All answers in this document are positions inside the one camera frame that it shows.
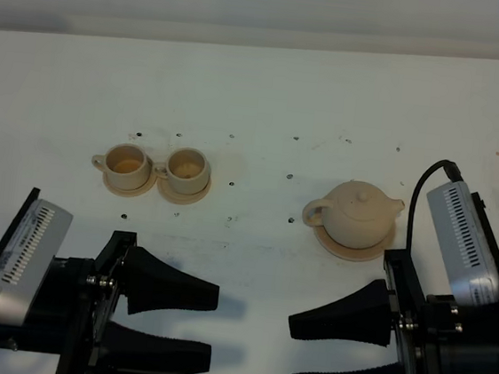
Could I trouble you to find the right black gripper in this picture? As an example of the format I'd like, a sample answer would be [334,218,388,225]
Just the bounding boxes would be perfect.
[289,250,499,374]

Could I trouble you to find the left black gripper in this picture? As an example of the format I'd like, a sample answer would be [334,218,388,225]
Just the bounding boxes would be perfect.
[22,230,220,374]

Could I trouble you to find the beige ceramic teapot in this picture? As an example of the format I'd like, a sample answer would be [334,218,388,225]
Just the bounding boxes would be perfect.
[302,180,406,250]

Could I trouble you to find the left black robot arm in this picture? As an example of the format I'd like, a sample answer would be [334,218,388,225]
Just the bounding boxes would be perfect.
[0,231,219,374]

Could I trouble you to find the beige teapot saucer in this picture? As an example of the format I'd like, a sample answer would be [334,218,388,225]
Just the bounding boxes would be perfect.
[313,223,397,262]

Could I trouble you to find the right teacup saucer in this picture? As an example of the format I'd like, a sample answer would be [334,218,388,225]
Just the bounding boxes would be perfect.
[156,177,212,205]

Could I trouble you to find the teacup saucer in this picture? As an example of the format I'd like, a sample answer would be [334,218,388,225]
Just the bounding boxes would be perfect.
[102,171,157,198]
[156,177,212,205]

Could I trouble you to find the left teacup saucer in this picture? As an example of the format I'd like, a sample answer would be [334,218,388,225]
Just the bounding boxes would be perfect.
[102,171,157,198]

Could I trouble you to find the left beige teacup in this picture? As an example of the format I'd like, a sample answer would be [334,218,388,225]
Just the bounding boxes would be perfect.
[91,144,151,174]

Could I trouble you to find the beige teacup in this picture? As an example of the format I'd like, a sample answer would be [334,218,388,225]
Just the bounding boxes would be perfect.
[91,144,151,174]
[153,147,210,196]

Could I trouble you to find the right beige teacup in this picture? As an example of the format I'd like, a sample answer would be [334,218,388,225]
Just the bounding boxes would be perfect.
[153,147,210,196]

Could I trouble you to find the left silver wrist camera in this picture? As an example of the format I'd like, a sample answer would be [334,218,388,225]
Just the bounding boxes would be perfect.
[0,187,73,326]

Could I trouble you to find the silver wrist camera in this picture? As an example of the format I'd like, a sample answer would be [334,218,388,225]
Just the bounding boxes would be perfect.
[427,180,499,307]
[0,187,73,326]

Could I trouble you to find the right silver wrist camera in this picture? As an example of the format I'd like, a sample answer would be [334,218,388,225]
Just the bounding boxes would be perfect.
[427,180,499,307]

